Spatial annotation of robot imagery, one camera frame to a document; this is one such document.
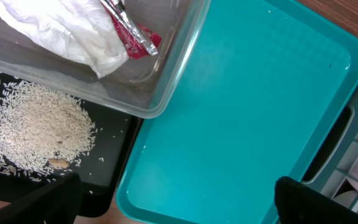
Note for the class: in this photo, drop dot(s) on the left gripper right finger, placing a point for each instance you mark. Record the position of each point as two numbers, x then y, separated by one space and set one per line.
298 204

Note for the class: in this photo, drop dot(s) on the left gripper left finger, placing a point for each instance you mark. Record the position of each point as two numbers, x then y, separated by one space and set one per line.
58 202

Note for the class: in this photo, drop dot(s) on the rice pile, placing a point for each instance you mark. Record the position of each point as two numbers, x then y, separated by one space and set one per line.
42 131

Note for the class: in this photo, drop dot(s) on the white napkin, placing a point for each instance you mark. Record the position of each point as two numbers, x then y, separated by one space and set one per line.
78 30

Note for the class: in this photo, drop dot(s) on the red snack wrapper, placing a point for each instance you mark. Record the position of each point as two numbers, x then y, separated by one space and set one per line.
138 40

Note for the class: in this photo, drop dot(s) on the grey dishwasher rack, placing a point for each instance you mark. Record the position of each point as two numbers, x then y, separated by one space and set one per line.
330 179

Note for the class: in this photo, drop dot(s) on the black tray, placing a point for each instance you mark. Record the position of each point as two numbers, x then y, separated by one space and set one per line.
99 171

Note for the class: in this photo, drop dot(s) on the teal serving tray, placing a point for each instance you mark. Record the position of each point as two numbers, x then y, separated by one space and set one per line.
264 84

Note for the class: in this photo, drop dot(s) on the clear plastic bin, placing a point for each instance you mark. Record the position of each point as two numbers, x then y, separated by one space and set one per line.
140 87

